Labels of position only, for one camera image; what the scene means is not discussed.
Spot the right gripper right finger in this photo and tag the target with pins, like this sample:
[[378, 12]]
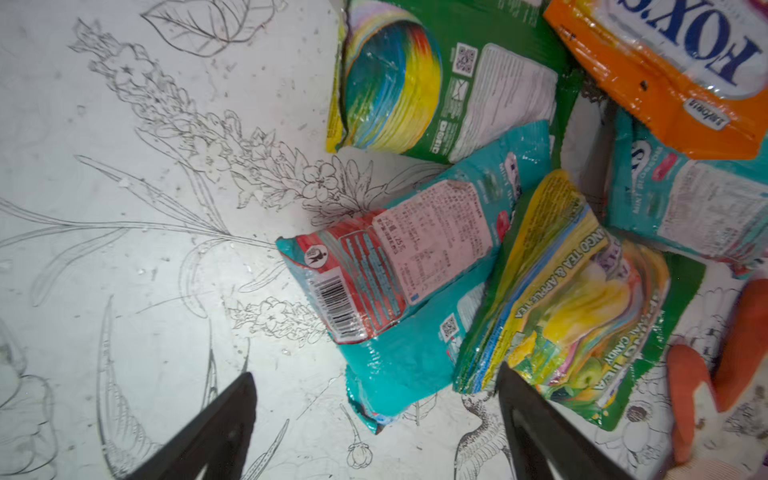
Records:
[[542, 443]]

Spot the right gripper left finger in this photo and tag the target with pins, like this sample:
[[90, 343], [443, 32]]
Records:
[[214, 444]]

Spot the green Fox's spring tea bag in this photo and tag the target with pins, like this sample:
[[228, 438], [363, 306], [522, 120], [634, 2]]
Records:
[[578, 312]]

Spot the teal candy bag with red label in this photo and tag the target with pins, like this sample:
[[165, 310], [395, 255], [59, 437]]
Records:
[[397, 288]]

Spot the teal mint candy bag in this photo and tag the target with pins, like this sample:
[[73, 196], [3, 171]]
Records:
[[716, 210]]

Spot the green rainbow candy bag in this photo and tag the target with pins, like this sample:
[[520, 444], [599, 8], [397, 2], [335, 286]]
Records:
[[438, 80]]

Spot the orange Fox's fruits candy bag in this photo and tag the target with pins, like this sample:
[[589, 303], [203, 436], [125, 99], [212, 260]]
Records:
[[693, 72]]

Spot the orange and white garden glove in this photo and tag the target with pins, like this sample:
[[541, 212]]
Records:
[[720, 418]]

